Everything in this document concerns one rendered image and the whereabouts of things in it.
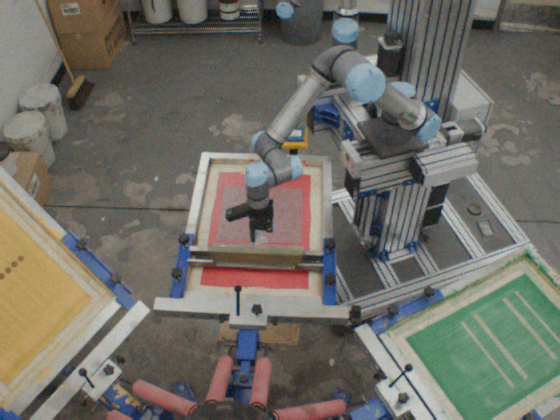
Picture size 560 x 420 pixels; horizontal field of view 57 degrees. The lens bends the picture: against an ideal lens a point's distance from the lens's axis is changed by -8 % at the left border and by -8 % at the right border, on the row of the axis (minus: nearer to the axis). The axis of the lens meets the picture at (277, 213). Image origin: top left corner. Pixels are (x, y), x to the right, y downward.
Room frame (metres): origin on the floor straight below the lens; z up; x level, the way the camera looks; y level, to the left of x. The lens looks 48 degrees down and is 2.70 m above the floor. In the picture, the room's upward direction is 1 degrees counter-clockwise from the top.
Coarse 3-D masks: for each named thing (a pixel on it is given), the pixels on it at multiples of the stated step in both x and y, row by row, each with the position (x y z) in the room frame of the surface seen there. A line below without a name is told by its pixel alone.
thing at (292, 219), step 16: (304, 176) 1.76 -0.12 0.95; (272, 192) 1.66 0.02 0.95; (288, 192) 1.66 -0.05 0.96; (304, 192) 1.66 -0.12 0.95; (288, 208) 1.57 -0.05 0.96; (304, 208) 1.57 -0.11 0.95; (288, 224) 1.48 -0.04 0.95; (304, 224) 1.48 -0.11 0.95; (272, 240) 1.40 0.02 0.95; (288, 240) 1.40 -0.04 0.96; (304, 240) 1.40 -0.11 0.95; (256, 272) 1.25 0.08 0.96; (272, 272) 1.25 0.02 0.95; (288, 272) 1.24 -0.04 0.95; (304, 272) 1.24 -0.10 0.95; (272, 288) 1.17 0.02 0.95; (288, 288) 1.17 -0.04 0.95; (304, 288) 1.17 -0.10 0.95
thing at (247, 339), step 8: (240, 336) 0.92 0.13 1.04; (248, 336) 0.92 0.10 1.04; (256, 336) 0.93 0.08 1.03; (240, 344) 0.89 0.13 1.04; (248, 344) 0.89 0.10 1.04; (256, 344) 0.89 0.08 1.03; (240, 352) 0.86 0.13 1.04; (248, 352) 0.86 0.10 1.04; (256, 352) 0.88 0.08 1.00; (240, 360) 0.83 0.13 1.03; (248, 360) 0.83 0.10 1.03
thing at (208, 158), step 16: (208, 160) 1.84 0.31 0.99; (224, 160) 1.85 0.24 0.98; (240, 160) 1.84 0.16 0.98; (256, 160) 1.84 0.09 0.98; (304, 160) 1.83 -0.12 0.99; (320, 160) 1.82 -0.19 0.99; (192, 208) 1.55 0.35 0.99; (192, 224) 1.46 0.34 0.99; (304, 304) 1.08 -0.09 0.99; (320, 304) 1.08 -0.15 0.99
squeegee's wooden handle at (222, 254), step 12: (216, 252) 1.27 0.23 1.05; (228, 252) 1.27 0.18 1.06; (240, 252) 1.26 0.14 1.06; (252, 252) 1.26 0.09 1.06; (264, 252) 1.26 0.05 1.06; (276, 252) 1.26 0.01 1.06; (288, 252) 1.26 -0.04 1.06; (300, 252) 1.26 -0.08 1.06; (264, 264) 1.25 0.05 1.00; (276, 264) 1.25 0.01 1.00; (288, 264) 1.25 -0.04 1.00
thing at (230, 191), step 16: (224, 176) 1.77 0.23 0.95; (240, 176) 1.76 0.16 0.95; (224, 192) 1.67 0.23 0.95; (240, 192) 1.67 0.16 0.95; (224, 208) 1.58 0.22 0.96; (224, 224) 1.49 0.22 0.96; (240, 224) 1.49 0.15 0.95; (208, 240) 1.40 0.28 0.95; (224, 240) 1.40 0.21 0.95; (240, 240) 1.40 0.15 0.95; (208, 272) 1.25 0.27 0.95; (224, 272) 1.25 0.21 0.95; (240, 272) 1.25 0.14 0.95
